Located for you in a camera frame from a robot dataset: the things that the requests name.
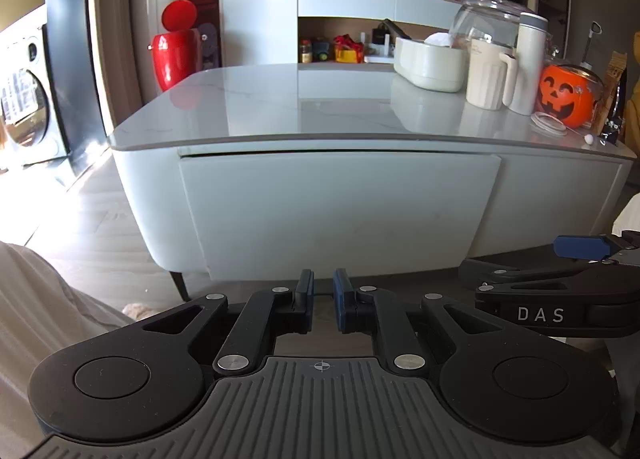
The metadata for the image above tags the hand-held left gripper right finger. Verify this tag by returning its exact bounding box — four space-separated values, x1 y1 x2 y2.
333 268 501 379

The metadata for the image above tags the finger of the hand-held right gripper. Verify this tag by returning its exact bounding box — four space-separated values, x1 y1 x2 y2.
459 258 640 314
554 230 640 266

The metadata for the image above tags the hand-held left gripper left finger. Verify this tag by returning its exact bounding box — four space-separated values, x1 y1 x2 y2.
142 268 316 379

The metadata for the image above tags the clear round jar lid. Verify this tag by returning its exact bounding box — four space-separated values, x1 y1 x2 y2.
530 112 569 136

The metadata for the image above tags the orange pumpkin bucket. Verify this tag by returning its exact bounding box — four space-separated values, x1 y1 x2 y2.
535 63 604 129

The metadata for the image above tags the wooden brush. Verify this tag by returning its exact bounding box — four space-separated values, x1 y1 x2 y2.
592 51 629 136

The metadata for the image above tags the white thermos bottle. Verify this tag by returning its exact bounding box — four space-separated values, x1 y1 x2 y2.
509 12 551 116

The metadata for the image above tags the white ribbed pitcher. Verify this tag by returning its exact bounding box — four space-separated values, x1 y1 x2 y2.
466 37 519 111

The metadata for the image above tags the white oval basin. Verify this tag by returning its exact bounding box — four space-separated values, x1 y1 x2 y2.
393 36 469 93

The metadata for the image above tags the red and yellow toy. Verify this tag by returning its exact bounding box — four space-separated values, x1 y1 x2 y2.
333 34 365 64

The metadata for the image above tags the glass dome lid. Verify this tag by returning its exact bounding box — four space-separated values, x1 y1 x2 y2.
449 0 527 49

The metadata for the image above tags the black bag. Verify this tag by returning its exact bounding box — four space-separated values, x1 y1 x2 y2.
371 18 413 48

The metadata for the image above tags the beige clothing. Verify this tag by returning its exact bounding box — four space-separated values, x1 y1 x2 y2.
0 239 137 459

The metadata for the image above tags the grey figure decoration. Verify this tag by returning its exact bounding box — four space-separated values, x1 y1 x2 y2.
197 22 221 71

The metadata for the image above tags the red lidded bin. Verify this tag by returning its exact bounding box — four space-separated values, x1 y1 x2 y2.
149 0 204 93

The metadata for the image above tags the washing machine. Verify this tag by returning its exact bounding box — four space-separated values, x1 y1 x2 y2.
0 23 69 167

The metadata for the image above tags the mop handle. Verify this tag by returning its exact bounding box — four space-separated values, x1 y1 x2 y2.
579 21 604 68

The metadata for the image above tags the white wall shelf unit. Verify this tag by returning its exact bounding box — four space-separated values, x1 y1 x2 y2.
297 0 538 65

